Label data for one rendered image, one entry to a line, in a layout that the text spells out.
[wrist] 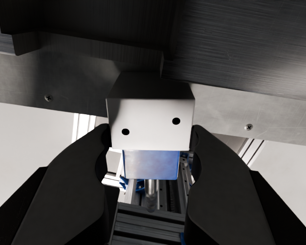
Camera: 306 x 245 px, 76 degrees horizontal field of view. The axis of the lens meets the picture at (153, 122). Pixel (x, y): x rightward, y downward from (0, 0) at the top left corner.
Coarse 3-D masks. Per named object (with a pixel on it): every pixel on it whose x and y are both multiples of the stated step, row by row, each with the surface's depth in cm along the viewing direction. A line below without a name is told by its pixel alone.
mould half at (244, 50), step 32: (192, 0) 5; (224, 0) 5; (256, 0) 5; (288, 0) 5; (0, 32) 6; (192, 32) 6; (224, 32) 6; (256, 32) 6; (288, 32) 6; (192, 64) 6; (224, 64) 6; (256, 64) 6; (288, 64) 6; (288, 96) 7
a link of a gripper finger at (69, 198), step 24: (72, 144) 10; (96, 144) 10; (48, 168) 9; (72, 168) 9; (96, 168) 9; (48, 192) 7; (72, 192) 7; (96, 192) 7; (24, 216) 7; (48, 216) 7; (72, 216) 7; (96, 216) 7; (24, 240) 6; (48, 240) 6; (72, 240) 6; (96, 240) 7
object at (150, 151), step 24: (120, 72) 15; (144, 72) 15; (120, 96) 11; (144, 96) 11; (168, 96) 11; (192, 96) 11; (120, 120) 11; (144, 120) 11; (168, 120) 11; (192, 120) 11; (120, 144) 12; (144, 144) 12; (168, 144) 12; (144, 168) 15; (168, 168) 15
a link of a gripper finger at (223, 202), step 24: (192, 144) 12; (216, 144) 10; (192, 168) 10; (216, 168) 9; (240, 168) 9; (192, 192) 7; (216, 192) 7; (240, 192) 7; (192, 216) 7; (216, 216) 7; (240, 216) 7; (264, 216) 7; (192, 240) 7; (216, 240) 6; (240, 240) 6; (264, 240) 6
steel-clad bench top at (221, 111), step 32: (0, 64) 15; (32, 64) 15; (64, 64) 15; (96, 64) 15; (128, 64) 15; (0, 96) 17; (32, 96) 17; (64, 96) 17; (96, 96) 17; (224, 96) 16; (256, 96) 16; (224, 128) 18; (256, 128) 18; (288, 128) 18
